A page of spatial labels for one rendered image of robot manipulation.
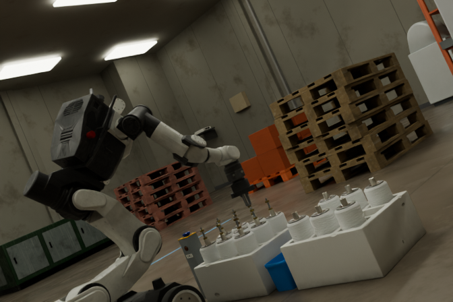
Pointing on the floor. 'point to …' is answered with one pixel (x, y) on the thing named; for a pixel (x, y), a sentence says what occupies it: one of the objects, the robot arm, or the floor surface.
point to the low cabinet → (47, 253)
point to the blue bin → (280, 274)
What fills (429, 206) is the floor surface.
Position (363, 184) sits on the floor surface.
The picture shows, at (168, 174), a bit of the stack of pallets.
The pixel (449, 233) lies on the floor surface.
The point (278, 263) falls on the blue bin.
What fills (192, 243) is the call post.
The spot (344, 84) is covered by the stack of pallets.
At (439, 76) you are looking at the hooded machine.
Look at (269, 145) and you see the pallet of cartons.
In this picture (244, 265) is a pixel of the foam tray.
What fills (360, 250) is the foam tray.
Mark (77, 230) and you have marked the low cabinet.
